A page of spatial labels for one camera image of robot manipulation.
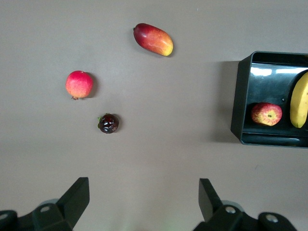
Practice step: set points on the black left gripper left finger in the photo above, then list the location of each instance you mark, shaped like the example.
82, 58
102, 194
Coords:
62, 211

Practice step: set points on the black plastic box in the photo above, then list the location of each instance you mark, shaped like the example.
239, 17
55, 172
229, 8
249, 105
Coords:
240, 96

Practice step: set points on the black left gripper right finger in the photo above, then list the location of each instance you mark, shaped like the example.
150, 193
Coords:
216, 214

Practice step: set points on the red yellow apple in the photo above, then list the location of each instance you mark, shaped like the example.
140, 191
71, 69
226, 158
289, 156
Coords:
266, 114

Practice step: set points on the brown table mat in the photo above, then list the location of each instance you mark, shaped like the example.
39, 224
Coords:
168, 120

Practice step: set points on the yellow banana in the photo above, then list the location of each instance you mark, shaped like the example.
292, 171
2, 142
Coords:
299, 103

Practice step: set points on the round red apple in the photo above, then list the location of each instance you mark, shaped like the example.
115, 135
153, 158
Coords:
79, 84

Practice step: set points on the red yellow mango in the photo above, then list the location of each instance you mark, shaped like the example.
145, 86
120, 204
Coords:
154, 39

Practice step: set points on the dark purple mangosteen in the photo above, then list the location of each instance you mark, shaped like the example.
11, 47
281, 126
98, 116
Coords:
108, 123

